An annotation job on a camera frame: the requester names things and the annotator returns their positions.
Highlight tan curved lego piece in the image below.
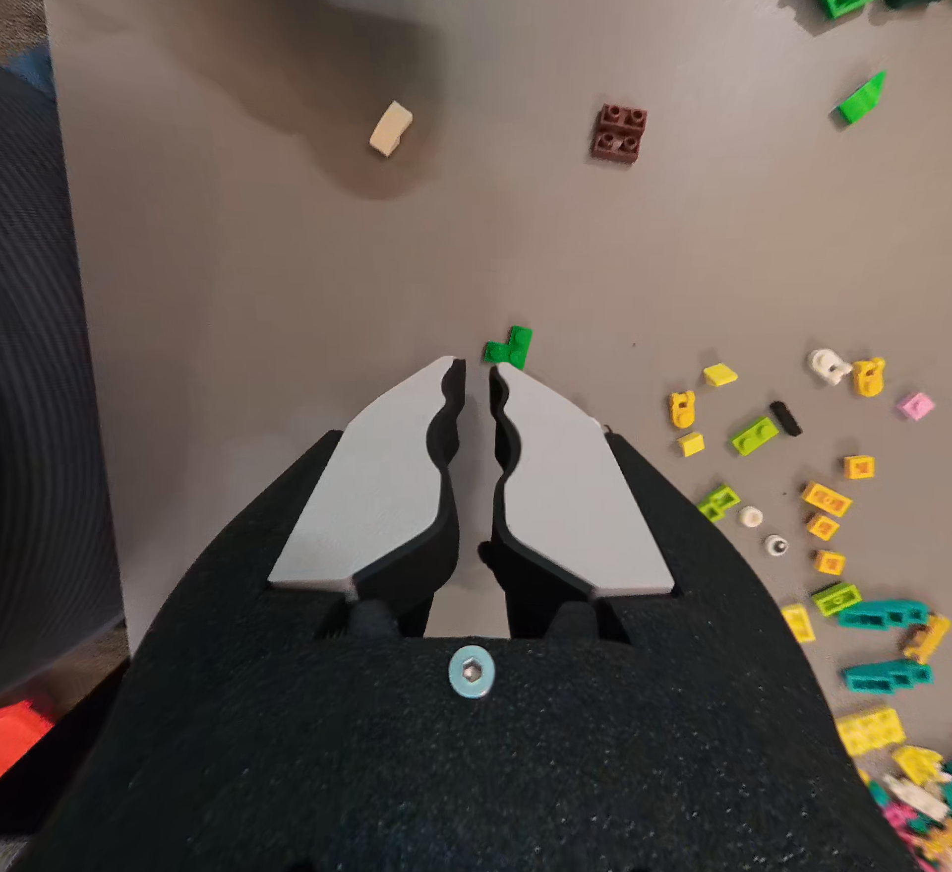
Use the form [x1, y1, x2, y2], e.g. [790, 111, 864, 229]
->
[368, 100, 416, 157]

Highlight brown lego brick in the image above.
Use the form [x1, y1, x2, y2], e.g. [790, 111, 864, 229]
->
[591, 103, 650, 165]

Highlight small red object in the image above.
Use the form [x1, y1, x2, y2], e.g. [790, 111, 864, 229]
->
[0, 698, 55, 779]

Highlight small colourful lego pieces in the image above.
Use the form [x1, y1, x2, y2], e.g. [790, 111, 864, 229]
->
[662, 349, 952, 872]

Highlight small green lego piece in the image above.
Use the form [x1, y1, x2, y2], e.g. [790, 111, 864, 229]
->
[482, 325, 534, 370]

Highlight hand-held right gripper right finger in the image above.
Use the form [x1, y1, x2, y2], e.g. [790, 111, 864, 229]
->
[488, 362, 675, 635]

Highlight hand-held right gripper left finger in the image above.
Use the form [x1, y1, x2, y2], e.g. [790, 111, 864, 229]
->
[268, 356, 465, 627]

